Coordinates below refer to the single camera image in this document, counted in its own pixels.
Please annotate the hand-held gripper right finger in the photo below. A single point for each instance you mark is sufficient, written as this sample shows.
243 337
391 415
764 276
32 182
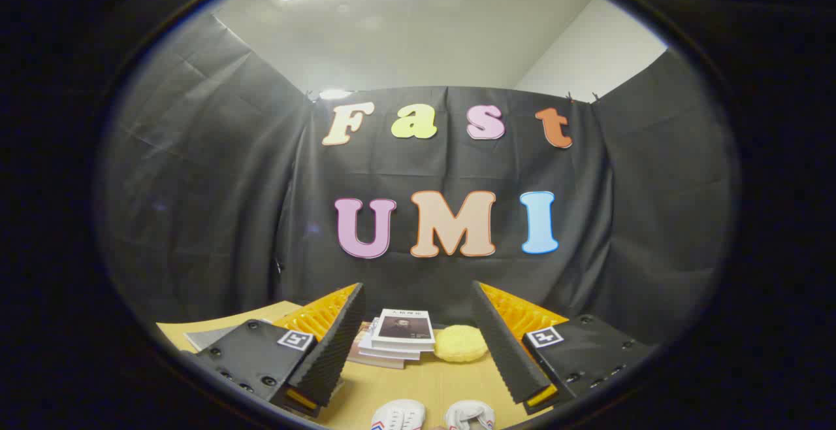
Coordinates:
506 351

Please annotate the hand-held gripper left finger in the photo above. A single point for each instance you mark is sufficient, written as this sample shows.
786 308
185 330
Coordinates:
330 351

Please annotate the white striped sneaker shoe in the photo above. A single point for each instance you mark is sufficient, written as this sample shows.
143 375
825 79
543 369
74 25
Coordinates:
398 415
470 413

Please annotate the cream fabric storage box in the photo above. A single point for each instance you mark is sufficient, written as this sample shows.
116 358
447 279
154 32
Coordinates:
219 336

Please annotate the brown thick book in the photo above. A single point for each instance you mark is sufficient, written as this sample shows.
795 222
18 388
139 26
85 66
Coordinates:
366 359

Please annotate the plain white book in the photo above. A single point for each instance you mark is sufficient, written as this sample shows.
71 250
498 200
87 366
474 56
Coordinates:
375 351

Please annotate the yellow round plush toy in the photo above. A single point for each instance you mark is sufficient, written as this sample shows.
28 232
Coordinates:
460 344

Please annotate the white portrait cover book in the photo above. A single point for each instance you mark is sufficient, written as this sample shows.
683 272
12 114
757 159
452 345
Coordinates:
405 327

